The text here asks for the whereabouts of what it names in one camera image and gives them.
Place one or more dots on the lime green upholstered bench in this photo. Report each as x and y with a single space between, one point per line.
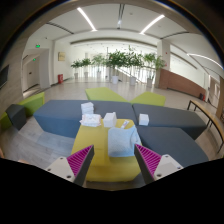
33 103
103 95
150 99

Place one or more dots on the row of potted plants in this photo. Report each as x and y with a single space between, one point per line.
116 60

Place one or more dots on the dark grey cube stool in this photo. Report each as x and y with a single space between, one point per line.
16 116

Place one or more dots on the large white box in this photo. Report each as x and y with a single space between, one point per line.
109 120

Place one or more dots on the long blue-grey upholstered bench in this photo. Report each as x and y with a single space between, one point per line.
56 116

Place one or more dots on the black wall screen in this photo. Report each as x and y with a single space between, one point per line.
3 76

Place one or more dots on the ceiling strip lights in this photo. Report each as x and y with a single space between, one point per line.
86 18

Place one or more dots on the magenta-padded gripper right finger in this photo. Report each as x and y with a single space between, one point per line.
166 166

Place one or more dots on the white toothpaste tube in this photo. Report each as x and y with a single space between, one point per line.
125 124

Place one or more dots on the brown wooden partition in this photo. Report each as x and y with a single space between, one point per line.
183 83

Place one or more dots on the red fire extinguisher cabinet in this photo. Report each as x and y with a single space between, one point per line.
60 79

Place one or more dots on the clear plastic wipes pack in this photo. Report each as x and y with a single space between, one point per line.
90 120

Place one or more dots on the small white cube box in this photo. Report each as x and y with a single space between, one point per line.
144 119

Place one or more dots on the framed wall picture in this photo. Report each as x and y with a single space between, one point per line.
61 56

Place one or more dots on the wooden bench with metal frame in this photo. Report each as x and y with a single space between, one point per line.
210 116

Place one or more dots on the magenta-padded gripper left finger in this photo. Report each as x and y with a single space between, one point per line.
61 168

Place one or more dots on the light blue fluffy towel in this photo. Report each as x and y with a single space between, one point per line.
121 141

